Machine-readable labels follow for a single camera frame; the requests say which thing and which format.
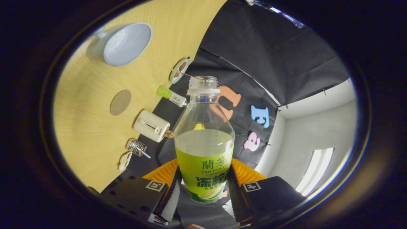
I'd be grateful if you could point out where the slim white green bottle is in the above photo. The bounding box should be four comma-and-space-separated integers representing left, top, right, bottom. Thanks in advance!
156, 85, 188, 108

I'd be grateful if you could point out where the white divided dish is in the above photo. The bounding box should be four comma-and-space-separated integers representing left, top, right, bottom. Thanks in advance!
118, 151, 133, 172

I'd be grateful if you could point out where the pale green plate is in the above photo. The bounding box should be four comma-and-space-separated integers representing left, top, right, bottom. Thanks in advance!
169, 57, 190, 84

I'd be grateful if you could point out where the white cup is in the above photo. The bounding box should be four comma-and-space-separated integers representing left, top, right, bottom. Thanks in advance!
86, 22, 153, 67

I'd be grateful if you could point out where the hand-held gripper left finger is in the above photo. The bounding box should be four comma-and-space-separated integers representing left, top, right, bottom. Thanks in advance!
86, 158, 182, 225

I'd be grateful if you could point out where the wooden table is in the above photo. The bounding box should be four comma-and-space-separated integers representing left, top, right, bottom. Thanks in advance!
53, 0, 228, 193

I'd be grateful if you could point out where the ceiling light panel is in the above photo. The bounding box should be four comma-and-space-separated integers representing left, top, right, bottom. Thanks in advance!
295, 147, 334, 197

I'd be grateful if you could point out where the black backdrop cloth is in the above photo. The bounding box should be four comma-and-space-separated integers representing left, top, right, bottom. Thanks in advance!
102, 0, 350, 229

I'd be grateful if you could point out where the green label juice bottle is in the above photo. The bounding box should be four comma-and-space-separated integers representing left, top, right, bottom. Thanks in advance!
173, 76, 236, 204

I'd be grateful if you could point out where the white toaster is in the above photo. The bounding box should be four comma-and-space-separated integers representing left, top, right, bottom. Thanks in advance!
133, 109, 171, 143

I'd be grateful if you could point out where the metal wire utensil holder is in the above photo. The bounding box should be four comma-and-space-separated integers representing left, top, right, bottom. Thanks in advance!
126, 139, 147, 157

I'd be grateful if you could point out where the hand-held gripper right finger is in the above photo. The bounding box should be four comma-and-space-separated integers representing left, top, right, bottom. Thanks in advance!
227, 158, 307, 225

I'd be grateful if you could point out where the round brown coaster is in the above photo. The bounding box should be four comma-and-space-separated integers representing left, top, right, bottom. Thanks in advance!
110, 89, 132, 116

